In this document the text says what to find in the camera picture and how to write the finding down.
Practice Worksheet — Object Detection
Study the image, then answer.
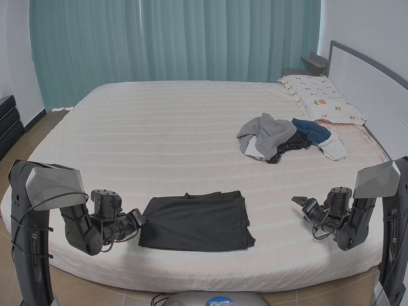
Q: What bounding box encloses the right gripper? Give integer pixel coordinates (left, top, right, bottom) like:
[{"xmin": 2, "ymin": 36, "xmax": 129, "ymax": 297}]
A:
[{"xmin": 292, "ymin": 195, "xmax": 326, "ymax": 225}]

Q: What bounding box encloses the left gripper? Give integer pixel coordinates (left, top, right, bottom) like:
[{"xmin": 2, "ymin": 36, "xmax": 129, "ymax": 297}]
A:
[{"xmin": 121, "ymin": 208, "xmax": 148, "ymax": 237}]

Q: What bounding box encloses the black T-shirt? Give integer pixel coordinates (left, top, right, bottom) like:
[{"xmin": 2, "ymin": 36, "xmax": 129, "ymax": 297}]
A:
[{"xmin": 138, "ymin": 189, "xmax": 256, "ymax": 253}]

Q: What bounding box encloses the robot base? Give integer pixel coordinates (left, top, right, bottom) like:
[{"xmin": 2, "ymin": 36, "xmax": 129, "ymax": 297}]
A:
[{"xmin": 159, "ymin": 291, "xmax": 269, "ymax": 306}]

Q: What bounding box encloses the pile of clothes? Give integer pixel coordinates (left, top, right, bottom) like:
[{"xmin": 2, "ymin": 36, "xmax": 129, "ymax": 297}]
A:
[{"xmin": 237, "ymin": 112, "xmax": 347, "ymax": 164}]

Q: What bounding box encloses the bed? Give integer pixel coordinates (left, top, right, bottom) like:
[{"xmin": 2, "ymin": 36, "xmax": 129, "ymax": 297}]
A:
[{"xmin": 0, "ymin": 40, "xmax": 408, "ymax": 294}]

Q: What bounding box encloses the white printed pillow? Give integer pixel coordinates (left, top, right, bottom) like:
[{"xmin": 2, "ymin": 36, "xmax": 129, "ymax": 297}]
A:
[{"xmin": 278, "ymin": 74, "xmax": 368, "ymax": 126}]

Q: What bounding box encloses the grey bedside table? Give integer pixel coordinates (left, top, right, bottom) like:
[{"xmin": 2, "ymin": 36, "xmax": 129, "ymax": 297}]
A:
[{"xmin": 282, "ymin": 51, "xmax": 328, "ymax": 77}]

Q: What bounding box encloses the black chest of drawers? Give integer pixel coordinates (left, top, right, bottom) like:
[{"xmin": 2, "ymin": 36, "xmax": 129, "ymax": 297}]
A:
[{"xmin": 0, "ymin": 95, "xmax": 25, "ymax": 161}]

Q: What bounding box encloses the blue-green curtain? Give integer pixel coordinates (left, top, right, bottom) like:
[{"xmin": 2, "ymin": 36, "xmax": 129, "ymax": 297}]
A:
[
  {"xmin": 140, "ymin": 0, "xmax": 322, "ymax": 83},
  {"xmin": 28, "ymin": 0, "xmax": 145, "ymax": 112}
]

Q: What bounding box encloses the black cable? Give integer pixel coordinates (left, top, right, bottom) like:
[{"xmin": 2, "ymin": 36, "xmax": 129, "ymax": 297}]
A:
[
  {"xmin": 151, "ymin": 293, "xmax": 171, "ymax": 306},
  {"xmin": 10, "ymin": 192, "xmax": 90, "ymax": 255}
]

